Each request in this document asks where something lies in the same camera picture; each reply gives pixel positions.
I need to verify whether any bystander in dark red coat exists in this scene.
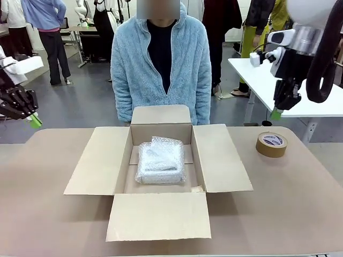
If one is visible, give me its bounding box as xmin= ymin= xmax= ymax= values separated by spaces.
xmin=202 ymin=0 xmax=243 ymax=97

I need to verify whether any black corrugated cable hose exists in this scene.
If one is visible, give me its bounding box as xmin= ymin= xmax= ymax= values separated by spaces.
xmin=306 ymin=4 xmax=343 ymax=104

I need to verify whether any dark metal desk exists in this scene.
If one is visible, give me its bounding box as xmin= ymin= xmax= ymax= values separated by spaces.
xmin=77 ymin=25 xmax=115 ymax=68

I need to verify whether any person's left forearm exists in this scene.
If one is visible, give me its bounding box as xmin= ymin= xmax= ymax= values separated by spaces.
xmin=192 ymin=77 xmax=212 ymax=126

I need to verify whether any white table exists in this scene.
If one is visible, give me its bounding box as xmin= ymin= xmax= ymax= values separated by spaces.
xmin=227 ymin=57 xmax=343 ymax=142

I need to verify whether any person in blue fleece jacket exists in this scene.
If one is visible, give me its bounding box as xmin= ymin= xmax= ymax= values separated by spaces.
xmin=110 ymin=2 xmax=212 ymax=126

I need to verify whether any brown cardboard box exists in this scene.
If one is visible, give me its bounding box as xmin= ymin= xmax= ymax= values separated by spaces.
xmin=63 ymin=104 xmax=254 ymax=243

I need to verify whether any bystander in black apron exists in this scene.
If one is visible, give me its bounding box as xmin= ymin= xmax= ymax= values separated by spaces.
xmin=93 ymin=0 xmax=122 ymax=63

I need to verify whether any white humanoid robot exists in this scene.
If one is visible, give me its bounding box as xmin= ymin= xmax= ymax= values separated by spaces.
xmin=73 ymin=0 xmax=94 ymax=28

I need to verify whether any bystander in yellow jacket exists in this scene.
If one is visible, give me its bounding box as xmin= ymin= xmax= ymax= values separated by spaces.
xmin=270 ymin=0 xmax=292 ymax=31

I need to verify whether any person's right forearm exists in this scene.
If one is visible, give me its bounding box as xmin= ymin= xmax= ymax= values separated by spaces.
xmin=111 ymin=77 xmax=135 ymax=124

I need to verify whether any white cable connector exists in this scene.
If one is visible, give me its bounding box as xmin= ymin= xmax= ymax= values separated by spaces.
xmin=249 ymin=50 xmax=277 ymax=67

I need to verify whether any bubble clock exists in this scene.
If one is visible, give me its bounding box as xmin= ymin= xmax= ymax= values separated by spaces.
xmin=135 ymin=135 xmax=187 ymax=185

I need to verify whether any brown packing tape roll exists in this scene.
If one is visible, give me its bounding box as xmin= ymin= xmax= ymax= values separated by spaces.
xmin=255 ymin=131 xmax=288 ymax=158

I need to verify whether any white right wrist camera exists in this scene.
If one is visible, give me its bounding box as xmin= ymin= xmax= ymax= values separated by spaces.
xmin=267 ymin=29 xmax=296 ymax=47

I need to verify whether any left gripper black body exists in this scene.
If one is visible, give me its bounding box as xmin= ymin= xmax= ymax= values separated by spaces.
xmin=0 ymin=71 xmax=17 ymax=93

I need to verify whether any bystander in white top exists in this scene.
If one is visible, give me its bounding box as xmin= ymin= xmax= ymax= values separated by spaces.
xmin=0 ymin=0 xmax=33 ymax=58

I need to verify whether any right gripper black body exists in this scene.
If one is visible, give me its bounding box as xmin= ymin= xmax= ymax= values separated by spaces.
xmin=270 ymin=47 xmax=317 ymax=80

